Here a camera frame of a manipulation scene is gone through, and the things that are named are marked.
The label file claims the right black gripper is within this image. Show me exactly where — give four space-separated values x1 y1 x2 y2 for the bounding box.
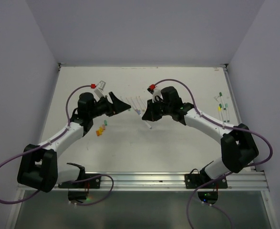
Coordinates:
143 96 173 120

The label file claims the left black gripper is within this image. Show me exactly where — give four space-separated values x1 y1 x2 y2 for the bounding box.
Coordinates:
89 91 130 118

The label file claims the yellow cap marker front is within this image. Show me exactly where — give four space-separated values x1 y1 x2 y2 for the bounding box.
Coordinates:
132 97 141 111

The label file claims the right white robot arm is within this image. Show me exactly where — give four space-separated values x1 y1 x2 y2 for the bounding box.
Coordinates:
142 85 259 187

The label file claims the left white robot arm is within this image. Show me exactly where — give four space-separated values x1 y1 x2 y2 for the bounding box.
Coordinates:
17 92 131 193

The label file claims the green cap marker lower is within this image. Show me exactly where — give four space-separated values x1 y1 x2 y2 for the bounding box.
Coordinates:
218 104 227 123

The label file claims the mint cap marker right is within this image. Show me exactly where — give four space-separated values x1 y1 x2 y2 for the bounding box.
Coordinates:
224 103 230 123

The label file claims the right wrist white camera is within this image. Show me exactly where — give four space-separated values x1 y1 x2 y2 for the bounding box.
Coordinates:
147 84 162 103

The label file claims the wrist white camera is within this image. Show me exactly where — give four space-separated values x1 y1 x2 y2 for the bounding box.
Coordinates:
94 81 106 99
147 84 162 103

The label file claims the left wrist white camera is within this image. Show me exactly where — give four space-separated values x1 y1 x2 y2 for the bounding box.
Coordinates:
94 81 106 99

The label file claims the aluminium front rail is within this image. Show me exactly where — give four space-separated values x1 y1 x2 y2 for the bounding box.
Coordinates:
51 170 270 191

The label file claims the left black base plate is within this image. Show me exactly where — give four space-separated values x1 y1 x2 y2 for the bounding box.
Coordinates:
81 174 101 190

